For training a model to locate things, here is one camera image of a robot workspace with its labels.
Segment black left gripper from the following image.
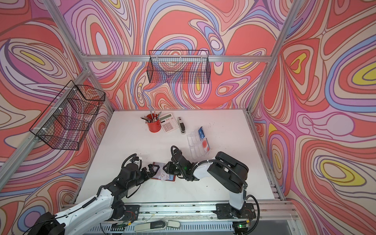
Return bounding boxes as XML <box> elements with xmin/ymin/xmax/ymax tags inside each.
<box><xmin>127</xmin><ymin>164</ymin><xmax>161</xmax><ymax>191</ymax></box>

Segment red leather card holder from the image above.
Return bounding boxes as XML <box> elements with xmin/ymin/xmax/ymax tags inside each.
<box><xmin>151</xmin><ymin>161</ymin><xmax>177</xmax><ymax>182</ymax></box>

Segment white patterned credit card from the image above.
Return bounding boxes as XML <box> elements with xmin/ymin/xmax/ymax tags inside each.
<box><xmin>152</xmin><ymin>162</ymin><xmax>174</xmax><ymax>180</ymax></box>

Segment clear plastic card tray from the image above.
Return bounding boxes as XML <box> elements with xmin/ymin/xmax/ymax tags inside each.
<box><xmin>187</xmin><ymin>128</ymin><xmax>209</xmax><ymax>161</ymax></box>

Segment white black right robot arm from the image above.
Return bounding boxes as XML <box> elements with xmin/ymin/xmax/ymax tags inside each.
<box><xmin>163</xmin><ymin>149</ymin><xmax>258</xmax><ymax>220</ymax></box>

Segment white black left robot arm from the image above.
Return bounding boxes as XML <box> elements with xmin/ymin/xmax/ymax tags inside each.
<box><xmin>24</xmin><ymin>154</ymin><xmax>160</xmax><ymax>235</ymax></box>

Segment red credit card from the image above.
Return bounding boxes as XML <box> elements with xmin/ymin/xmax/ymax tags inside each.
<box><xmin>201</xmin><ymin>138</ymin><xmax>210</xmax><ymax>153</ymax></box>

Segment blue credit card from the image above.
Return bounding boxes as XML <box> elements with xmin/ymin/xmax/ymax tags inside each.
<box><xmin>198</xmin><ymin>126</ymin><xmax>206</xmax><ymax>141</ymax></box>

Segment black silver stapler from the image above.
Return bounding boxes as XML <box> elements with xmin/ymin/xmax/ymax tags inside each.
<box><xmin>178</xmin><ymin>117</ymin><xmax>186</xmax><ymax>134</ymax></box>

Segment white calculator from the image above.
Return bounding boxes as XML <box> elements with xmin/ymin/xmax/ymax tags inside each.
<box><xmin>159</xmin><ymin>113</ymin><xmax>179</xmax><ymax>133</ymax></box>

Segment red pen cup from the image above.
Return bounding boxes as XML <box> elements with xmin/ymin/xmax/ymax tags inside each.
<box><xmin>147</xmin><ymin>120</ymin><xmax>162</xmax><ymax>133</ymax></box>

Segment grey foot pedal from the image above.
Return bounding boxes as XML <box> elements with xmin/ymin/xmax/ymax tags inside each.
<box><xmin>134</xmin><ymin>220</ymin><xmax>181</xmax><ymax>233</ymax></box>

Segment pens in cup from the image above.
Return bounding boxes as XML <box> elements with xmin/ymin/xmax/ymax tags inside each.
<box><xmin>141</xmin><ymin>112</ymin><xmax>161</xmax><ymax>123</ymax></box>

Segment black wire basket back wall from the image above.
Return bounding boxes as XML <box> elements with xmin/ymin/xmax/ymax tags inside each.
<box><xmin>146</xmin><ymin>49</ymin><xmax>211</xmax><ymax>84</ymax></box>

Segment black wire basket wall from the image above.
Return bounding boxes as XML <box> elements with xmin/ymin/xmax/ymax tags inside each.
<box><xmin>146</xmin><ymin>49</ymin><xmax>211</xmax><ymax>84</ymax></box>
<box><xmin>29</xmin><ymin>80</ymin><xmax>106</xmax><ymax>150</ymax></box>

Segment black wire basket left wall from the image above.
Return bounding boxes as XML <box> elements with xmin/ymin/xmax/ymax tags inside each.
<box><xmin>29</xmin><ymin>80</ymin><xmax>106</xmax><ymax>150</ymax></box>

